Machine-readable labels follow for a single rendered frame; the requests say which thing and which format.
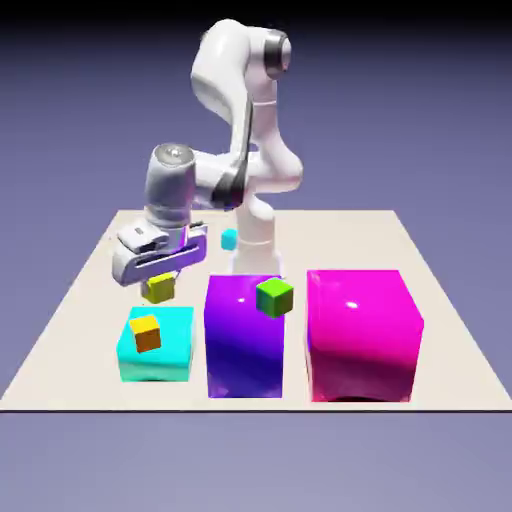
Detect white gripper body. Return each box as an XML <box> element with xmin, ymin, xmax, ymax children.
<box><xmin>111</xmin><ymin>223</ymin><xmax>209</xmax><ymax>288</ymax></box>

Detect small yellow cube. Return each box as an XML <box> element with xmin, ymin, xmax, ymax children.
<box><xmin>145</xmin><ymin>273</ymin><xmax>176</xmax><ymax>304</ymax></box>

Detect small orange cube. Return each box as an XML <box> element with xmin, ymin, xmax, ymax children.
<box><xmin>128</xmin><ymin>314</ymin><xmax>162</xmax><ymax>354</ymax></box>

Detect small green cube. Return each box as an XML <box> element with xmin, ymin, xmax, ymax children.
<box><xmin>255</xmin><ymin>277</ymin><xmax>294</xmax><ymax>320</ymax></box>

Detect large cyan box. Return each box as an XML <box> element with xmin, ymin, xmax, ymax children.
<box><xmin>115</xmin><ymin>306</ymin><xmax>196</xmax><ymax>384</ymax></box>

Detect large purple box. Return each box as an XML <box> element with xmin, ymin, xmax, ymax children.
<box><xmin>203</xmin><ymin>274</ymin><xmax>286</xmax><ymax>400</ymax></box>

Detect large magenta box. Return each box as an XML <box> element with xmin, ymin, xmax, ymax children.
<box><xmin>305</xmin><ymin>269</ymin><xmax>425</xmax><ymax>404</ymax></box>

